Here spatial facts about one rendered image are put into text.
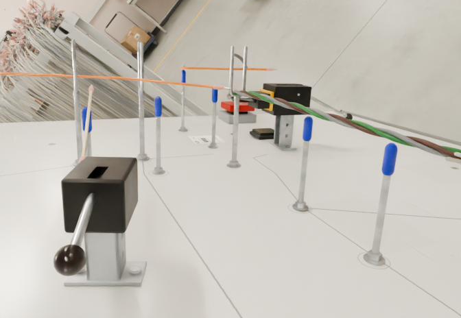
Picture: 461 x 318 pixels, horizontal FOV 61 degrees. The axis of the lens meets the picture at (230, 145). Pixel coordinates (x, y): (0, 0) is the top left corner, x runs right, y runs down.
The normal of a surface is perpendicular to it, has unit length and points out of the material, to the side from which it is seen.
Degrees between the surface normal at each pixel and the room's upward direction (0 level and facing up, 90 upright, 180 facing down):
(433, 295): 54
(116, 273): 75
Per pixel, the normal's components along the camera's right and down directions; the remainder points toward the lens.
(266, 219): 0.04, -0.97
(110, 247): 0.07, 0.26
